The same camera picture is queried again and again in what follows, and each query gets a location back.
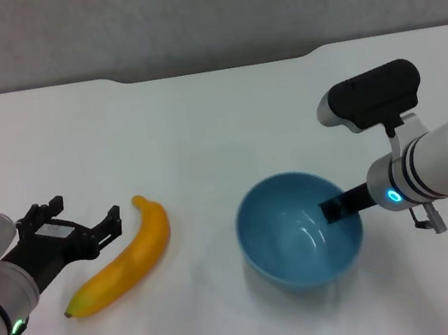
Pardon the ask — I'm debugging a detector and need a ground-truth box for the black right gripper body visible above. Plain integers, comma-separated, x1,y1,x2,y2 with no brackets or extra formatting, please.
351,179,376,214

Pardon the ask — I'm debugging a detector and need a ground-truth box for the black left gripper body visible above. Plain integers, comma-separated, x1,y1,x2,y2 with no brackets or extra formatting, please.
0,198,106,303

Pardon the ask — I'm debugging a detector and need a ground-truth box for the yellow banana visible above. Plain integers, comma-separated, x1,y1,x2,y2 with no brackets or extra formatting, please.
46,190,184,322

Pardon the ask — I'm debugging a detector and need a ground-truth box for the blue bowl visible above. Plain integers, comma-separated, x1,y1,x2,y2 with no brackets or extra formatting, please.
227,160,374,299

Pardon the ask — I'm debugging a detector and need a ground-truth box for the grey cable connector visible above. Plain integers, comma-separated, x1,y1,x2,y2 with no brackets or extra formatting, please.
407,197,448,240

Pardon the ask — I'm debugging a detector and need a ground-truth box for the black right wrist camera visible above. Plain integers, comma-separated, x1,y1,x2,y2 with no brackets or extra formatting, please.
309,56,431,150

